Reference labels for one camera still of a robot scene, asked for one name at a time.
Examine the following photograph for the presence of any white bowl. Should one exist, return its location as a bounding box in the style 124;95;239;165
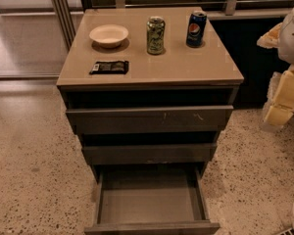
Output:
89;24;128;48

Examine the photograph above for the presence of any blue Pepsi can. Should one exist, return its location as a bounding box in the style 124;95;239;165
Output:
186;10;207;48

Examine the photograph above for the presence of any open bottom drawer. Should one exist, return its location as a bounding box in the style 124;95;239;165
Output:
84;164;220;235

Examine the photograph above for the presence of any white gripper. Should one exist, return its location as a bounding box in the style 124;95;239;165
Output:
257;23;294;131

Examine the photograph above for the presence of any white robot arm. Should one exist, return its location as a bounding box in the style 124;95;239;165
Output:
257;7;294;132

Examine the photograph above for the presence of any green soda can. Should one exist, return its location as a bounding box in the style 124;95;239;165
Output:
147;16;166;55

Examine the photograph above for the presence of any grey drawer cabinet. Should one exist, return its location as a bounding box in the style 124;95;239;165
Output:
56;6;245;235

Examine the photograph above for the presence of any top drawer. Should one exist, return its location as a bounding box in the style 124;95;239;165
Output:
66;106;233;134

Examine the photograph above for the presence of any black snack packet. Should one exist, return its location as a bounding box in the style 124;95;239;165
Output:
89;61;129;74

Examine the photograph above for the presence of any middle drawer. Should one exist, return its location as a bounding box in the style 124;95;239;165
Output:
82;143;217;165

